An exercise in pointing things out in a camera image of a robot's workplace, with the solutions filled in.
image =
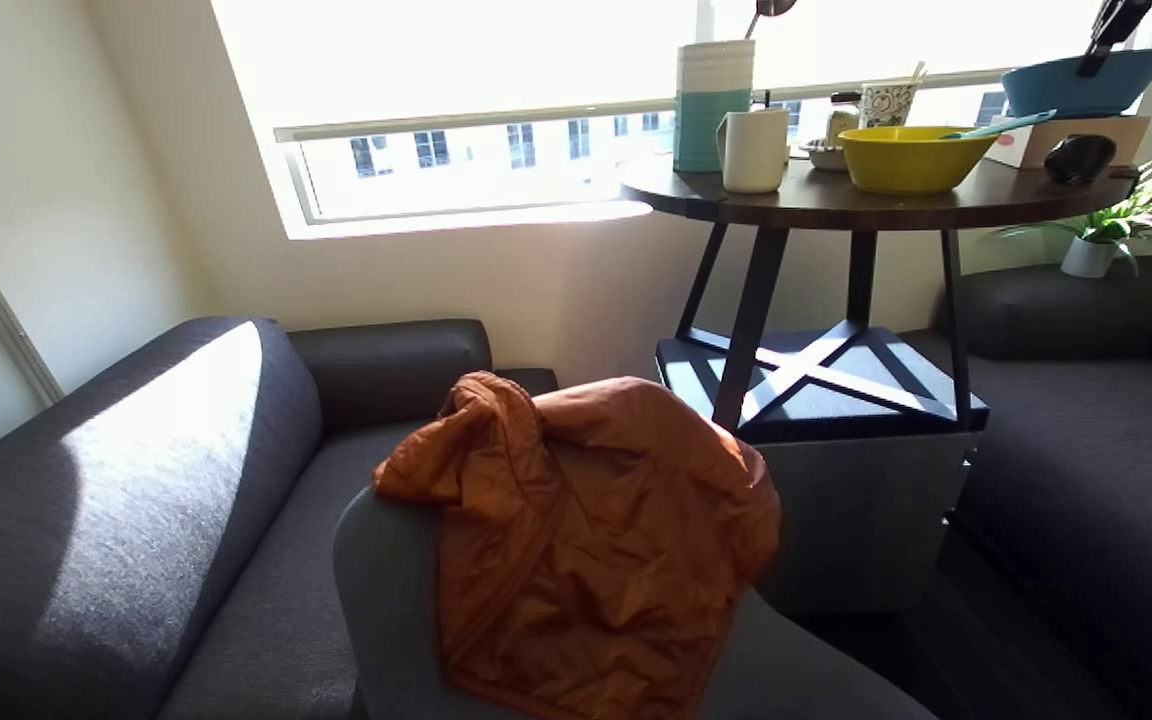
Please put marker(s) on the teal plastic scoop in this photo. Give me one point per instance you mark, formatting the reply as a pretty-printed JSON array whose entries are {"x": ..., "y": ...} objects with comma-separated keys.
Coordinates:
[{"x": 1001, "y": 125}]

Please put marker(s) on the green potted plant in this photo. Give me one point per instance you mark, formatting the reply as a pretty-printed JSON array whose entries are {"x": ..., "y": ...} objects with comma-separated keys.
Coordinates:
[{"x": 1140, "y": 205}]

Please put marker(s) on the white plant pot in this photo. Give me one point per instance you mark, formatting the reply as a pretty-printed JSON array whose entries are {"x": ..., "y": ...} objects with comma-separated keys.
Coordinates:
[{"x": 1085, "y": 258}]

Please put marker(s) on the white and teal canister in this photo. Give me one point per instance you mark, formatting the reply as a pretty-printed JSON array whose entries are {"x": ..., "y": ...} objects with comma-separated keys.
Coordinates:
[{"x": 715, "y": 106}]

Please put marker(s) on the utensil in canister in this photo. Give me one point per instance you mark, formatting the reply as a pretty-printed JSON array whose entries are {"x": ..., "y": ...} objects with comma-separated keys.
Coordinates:
[{"x": 768, "y": 10}]

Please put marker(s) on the dark grey fabric sofa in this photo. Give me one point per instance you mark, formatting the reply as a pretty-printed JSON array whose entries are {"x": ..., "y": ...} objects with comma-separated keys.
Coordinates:
[
  {"x": 137, "y": 532},
  {"x": 1099, "y": 443}
]

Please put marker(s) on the beige card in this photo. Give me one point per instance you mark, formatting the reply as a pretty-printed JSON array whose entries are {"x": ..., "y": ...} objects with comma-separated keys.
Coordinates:
[{"x": 1131, "y": 135}]

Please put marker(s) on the small glass jar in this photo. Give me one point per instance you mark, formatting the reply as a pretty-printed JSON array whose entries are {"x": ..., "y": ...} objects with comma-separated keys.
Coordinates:
[{"x": 846, "y": 121}]

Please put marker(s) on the small black round object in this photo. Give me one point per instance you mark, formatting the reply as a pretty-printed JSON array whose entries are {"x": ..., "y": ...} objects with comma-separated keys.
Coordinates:
[{"x": 1076, "y": 162}]

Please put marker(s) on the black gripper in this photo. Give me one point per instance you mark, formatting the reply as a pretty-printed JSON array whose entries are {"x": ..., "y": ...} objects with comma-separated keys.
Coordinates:
[{"x": 1120, "y": 17}]

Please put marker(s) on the round dark wooden table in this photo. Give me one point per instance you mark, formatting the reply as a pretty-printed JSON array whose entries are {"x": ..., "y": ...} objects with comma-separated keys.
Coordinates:
[{"x": 859, "y": 205}]

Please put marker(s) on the white mug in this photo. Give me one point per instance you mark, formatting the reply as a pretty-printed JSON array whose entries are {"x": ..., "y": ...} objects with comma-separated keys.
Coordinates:
[{"x": 752, "y": 151}]

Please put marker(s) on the patterned paper cup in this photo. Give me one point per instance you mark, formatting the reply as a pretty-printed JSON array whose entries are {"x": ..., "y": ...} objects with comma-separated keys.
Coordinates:
[{"x": 890, "y": 106}]

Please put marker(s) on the yellow bowl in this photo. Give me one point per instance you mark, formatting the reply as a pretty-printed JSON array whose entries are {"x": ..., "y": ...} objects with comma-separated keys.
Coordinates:
[{"x": 909, "y": 162}]

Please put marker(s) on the white window frame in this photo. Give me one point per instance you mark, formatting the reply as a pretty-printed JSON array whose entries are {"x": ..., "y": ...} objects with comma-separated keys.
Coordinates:
[{"x": 468, "y": 125}]

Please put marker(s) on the blue bowl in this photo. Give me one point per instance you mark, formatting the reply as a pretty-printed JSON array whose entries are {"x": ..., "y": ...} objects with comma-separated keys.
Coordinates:
[{"x": 1081, "y": 80}]

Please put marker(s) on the orange jacket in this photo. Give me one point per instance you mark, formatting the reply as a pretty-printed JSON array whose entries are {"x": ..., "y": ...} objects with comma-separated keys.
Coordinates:
[{"x": 590, "y": 544}]

